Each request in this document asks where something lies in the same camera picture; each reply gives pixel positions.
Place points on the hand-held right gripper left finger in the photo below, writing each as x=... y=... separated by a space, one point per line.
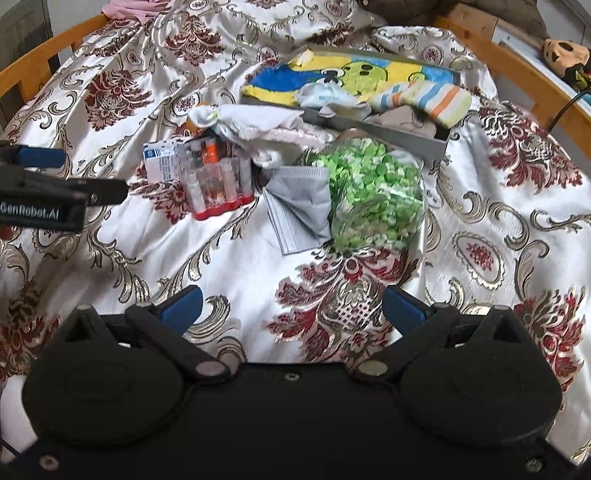
x=184 y=304

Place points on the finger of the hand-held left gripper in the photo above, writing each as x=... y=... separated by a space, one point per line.
x=39 y=157
x=104 y=191

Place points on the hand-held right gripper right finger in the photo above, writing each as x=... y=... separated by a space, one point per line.
x=404 y=308

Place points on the white sock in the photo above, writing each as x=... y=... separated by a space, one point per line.
x=205 y=115

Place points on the grey box with cartoon lining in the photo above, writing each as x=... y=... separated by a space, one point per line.
x=406 y=141

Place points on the pastel striped sock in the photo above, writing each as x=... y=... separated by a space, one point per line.
x=429 y=104

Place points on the blue white medicine box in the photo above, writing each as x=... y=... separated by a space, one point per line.
x=159 y=161

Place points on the floral satin bedspread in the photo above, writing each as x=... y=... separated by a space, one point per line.
x=138 y=258

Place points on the clear tube pack red base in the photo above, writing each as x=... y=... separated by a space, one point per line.
x=217 y=184

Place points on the bag of green beads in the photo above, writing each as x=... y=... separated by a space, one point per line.
x=369 y=194

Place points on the grey cabinet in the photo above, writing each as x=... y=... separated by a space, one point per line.
x=23 y=32

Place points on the grey face mask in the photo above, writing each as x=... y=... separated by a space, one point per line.
x=295 y=198

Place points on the white pink cloth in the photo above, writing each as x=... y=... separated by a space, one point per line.
x=258 y=124

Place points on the pink bed sheet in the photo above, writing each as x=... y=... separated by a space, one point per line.
x=134 y=7

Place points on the white panel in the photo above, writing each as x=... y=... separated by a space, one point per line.
x=517 y=39

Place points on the spotted beige plush toy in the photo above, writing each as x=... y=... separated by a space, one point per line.
x=558 y=53

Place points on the brown quilted jacket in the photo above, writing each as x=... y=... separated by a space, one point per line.
x=508 y=14

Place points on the wooden bed frame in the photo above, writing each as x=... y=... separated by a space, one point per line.
x=508 y=60

